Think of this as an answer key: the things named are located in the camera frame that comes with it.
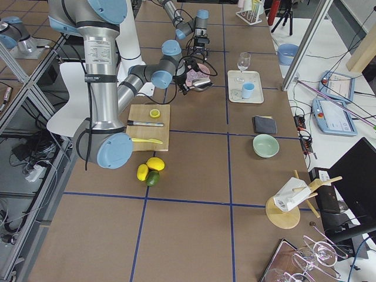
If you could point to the red cylinder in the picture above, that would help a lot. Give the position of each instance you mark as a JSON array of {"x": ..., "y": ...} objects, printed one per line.
[{"x": 273, "y": 11}]

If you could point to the aluminium frame post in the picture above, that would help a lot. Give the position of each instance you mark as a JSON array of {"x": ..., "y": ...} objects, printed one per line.
[{"x": 319, "y": 15}]

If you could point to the blue bowl with fork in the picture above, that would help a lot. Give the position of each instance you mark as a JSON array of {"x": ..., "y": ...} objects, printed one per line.
[{"x": 286, "y": 53}]

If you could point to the green lime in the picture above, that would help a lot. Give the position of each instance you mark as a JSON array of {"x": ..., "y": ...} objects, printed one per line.
[{"x": 152, "y": 178}]

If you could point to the yellow plastic knife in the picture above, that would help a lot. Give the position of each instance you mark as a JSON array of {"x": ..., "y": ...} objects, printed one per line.
[{"x": 151, "y": 140}]

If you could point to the cream bear tray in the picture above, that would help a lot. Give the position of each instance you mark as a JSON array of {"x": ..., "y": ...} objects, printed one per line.
[{"x": 235, "y": 87}]

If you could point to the wooden stand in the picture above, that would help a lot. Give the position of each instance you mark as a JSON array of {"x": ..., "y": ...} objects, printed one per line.
[{"x": 282, "y": 208}]

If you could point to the lemon half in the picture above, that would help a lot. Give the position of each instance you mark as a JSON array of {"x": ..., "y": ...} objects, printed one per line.
[{"x": 154, "y": 113}]

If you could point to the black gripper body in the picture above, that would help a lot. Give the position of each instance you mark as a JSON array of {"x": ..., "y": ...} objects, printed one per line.
[
  {"x": 183, "y": 71},
  {"x": 200, "y": 46}
]

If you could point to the metal ice scoop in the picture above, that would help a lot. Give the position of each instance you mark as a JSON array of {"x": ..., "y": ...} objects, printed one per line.
[{"x": 201, "y": 84}]

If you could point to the white wire cup rack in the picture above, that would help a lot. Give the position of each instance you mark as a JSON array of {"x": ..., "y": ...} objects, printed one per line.
[{"x": 250, "y": 11}]

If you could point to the white chair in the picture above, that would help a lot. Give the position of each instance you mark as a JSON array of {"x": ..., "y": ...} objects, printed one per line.
[{"x": 70, "y": 120}]

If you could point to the pink bowl of ice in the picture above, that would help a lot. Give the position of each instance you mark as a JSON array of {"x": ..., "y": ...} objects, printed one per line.
[{"x": 205, "y": 73}]

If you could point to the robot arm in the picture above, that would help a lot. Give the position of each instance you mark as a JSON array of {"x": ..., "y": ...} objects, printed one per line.
[
  {"x": 101, "y": 137},
  {"x": 188, "y": 26}
]

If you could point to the yellow lemon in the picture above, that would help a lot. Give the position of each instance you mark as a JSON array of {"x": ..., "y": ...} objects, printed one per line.
[
  {"x": 142, "y": 172},
  {"x": 155, "y": 163}
]

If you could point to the black monitor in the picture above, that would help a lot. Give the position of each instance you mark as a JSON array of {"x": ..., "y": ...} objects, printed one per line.
[{"x": 357, "y": 189}]

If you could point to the black tripod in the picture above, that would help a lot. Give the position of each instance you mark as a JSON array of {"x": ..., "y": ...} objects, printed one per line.
[{"x": 287, "y": 16}]

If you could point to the clear wine glass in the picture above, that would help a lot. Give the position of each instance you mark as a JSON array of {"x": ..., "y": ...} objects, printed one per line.
[{"x": 243, "y": 64}]

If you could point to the green bowl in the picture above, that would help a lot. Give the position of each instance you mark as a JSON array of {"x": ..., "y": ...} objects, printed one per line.
[{"x": 265, "y": 145}]

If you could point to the wooden cutting board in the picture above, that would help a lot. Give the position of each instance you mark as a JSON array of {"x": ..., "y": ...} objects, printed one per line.
[{"x": 141, "y": 113}]

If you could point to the teach pendant tablet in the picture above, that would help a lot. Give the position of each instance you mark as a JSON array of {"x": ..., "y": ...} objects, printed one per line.
[
  {"x": 337, "y": 86},
  {"x": 332, "y": 119}
]

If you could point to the blue plastic cup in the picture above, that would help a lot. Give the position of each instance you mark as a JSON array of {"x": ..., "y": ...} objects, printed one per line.
[{"x": 247, "y": 90}]

